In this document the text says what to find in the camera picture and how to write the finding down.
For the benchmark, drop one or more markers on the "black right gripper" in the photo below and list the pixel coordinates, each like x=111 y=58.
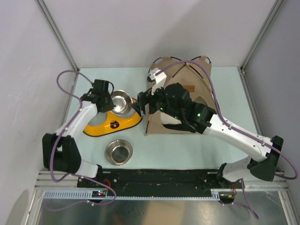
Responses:
x=144 y=98

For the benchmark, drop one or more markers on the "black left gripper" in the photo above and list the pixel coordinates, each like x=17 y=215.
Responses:
x=110 y=106

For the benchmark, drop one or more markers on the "steel pet bowl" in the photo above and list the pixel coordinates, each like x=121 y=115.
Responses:
x=119 y=152
x=122 y=101

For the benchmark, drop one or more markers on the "yellow double bowl holder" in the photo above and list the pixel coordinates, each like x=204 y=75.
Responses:
x=108 y=123

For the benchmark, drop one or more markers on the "beige fabric pet tent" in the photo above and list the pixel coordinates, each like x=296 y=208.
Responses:
x=195 y=80

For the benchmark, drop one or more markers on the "black tent pole back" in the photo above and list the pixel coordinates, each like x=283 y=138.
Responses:
x=164 y=68

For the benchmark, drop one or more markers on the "cream fluffy cushion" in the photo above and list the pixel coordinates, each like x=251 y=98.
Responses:
x=168 y=120

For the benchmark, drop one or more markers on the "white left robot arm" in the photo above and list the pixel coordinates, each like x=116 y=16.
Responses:
x=60 y=151

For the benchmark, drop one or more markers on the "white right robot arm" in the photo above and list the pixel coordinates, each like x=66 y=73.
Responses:
x=262 y=152

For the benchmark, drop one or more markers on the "small circuit board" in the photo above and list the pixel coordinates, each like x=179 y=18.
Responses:
x=99 y=193

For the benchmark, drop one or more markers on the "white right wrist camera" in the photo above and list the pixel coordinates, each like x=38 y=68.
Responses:
x=157 y=78

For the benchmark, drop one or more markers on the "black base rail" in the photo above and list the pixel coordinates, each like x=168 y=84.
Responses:
x=159 y=183

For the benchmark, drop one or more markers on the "left aluminium frame post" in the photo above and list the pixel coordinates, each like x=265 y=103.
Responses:
x=56 y=32

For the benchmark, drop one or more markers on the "aluminium frame post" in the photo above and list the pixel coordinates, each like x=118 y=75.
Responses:
x=56 y=32
x=275 y=9

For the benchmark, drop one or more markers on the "right aluminium frame post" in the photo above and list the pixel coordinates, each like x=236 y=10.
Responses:
x=275 y=9

